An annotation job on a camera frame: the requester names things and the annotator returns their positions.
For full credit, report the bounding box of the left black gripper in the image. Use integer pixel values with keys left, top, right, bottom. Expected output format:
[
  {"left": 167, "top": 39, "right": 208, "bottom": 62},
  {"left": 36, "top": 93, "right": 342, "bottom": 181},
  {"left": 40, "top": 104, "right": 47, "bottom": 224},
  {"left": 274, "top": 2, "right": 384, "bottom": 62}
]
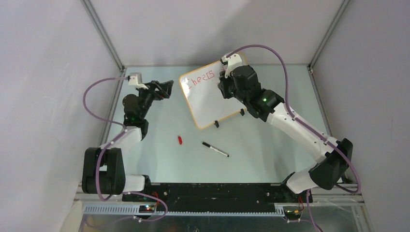
[{"left": 136, "top": 80, "right": 172, "bottom": 119}]

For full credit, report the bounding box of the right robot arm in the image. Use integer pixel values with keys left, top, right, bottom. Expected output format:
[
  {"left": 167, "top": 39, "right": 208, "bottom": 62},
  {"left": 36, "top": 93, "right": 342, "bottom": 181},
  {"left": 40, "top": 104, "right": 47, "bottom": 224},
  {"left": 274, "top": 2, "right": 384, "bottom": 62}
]
[{"left": 218, "top": 65, "right": 353, "bottom": 202}]

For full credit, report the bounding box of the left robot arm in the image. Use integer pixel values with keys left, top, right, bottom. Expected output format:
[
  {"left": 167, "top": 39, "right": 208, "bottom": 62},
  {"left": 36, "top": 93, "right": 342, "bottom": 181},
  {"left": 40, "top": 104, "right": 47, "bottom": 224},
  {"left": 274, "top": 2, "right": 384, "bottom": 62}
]
[{"left": 82, "top": 80, "right": 174, "bottom": 201}]

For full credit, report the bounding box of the yellow-framed whiteboard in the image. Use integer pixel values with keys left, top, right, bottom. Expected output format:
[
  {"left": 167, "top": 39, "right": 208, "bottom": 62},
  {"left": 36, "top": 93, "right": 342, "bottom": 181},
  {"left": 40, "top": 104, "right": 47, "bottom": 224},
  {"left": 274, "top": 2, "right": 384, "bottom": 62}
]
[{"left": 178, "top": 61, "right": 246, "bottom": 130}]

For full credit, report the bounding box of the black capped marker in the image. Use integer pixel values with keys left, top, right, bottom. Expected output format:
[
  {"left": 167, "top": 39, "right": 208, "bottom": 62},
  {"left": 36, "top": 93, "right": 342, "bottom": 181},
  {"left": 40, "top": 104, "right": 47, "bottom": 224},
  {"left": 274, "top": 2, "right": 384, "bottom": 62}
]
[{"left": 202, "top": 142, "right": 230, "bottom": 157}]

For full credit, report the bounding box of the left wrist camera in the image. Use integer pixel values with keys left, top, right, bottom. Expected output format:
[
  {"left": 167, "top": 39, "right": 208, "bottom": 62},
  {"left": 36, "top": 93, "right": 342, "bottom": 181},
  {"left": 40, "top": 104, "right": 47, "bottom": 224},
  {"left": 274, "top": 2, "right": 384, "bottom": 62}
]
[{"left": 127, "top": 72, "right": 148, "bottom": 89}]

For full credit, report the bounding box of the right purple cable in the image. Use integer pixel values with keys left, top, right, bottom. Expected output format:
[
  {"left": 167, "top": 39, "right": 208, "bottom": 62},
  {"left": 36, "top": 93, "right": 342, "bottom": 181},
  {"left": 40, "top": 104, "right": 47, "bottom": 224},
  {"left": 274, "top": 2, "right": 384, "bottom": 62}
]
[{"left": 225, "top": 44, "right": 362, "bottom": 232}]

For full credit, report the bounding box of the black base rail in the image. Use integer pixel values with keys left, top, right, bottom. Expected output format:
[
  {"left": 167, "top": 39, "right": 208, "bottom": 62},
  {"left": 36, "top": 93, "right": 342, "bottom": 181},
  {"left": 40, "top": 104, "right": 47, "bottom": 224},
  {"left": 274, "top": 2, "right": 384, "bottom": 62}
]
[{"left": 123, "top": 183, "right": 313, "bottom": 213}]

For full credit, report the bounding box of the aluminium frame front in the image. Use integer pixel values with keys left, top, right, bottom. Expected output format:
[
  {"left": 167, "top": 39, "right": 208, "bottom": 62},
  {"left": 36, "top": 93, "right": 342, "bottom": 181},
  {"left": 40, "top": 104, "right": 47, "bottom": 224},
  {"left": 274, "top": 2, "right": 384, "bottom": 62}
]
[{"left": 75, "top": 183, "right": 366, "bottom": 217}]

